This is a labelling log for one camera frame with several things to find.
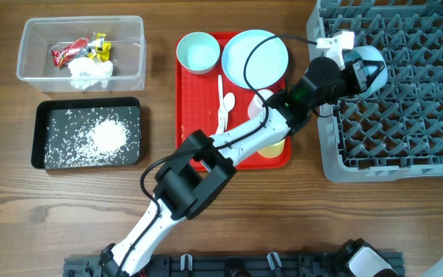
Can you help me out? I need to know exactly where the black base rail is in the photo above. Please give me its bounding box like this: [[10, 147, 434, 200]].
[[62, 252, 405, 277]]

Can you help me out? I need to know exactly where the grey dishwasher rack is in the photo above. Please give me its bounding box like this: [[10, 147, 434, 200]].
[[306, 1, 443, 182]]

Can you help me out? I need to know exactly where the red snack wrapper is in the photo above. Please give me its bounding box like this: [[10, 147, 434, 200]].
[[51, 36, 90, 68]]

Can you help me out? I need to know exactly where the white plastic fork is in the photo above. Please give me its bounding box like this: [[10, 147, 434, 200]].
[[216, 75, 228, 134]]

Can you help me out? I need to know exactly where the black plastic tray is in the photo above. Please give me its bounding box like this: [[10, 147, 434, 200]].
[[31, 97, 142, 170]]

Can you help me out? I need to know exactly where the yellow plastic cup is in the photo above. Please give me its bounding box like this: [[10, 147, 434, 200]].
[[258, 139, 285, 159]]

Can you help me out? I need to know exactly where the white plastic cup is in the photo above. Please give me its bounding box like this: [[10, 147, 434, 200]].
[[247, 89, 273, 119]]

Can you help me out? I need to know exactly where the yellow snack wrapper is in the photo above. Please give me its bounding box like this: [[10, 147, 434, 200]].
[[87, 33, 112, 62]]

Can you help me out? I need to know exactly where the light blue plate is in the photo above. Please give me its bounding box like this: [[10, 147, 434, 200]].
[[221, 29, 289, 89]]

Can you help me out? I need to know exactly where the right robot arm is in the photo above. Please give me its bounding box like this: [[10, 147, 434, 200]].
[[331, 239, 443, 277]]

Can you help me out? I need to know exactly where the white plastic spoon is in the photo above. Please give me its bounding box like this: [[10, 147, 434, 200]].
[[215, 92, 235, 135]]

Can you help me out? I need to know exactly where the clear plastic waste bin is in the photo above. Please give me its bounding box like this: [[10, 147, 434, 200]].
[[16, 15, 146, 92]]

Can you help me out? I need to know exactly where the red serving tray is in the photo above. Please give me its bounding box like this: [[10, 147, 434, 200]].
[[175, 32, 291, 170]]

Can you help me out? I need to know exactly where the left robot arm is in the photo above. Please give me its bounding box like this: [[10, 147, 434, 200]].
[[98, 57, 388, 276]]

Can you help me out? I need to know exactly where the mint green bowl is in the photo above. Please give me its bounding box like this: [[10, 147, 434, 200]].
[[176, 32, 221, 75]]

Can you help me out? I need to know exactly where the white napkin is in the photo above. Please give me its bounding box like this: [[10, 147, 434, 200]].
[[68, 57, 114, 91]]

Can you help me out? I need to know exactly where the light blue rice bowl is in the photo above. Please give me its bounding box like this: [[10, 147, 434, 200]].
[[344, 45, 388, 98]]

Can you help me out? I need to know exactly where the white rice pile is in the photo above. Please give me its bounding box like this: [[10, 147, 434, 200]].
[[43, 106, 141, 169]]

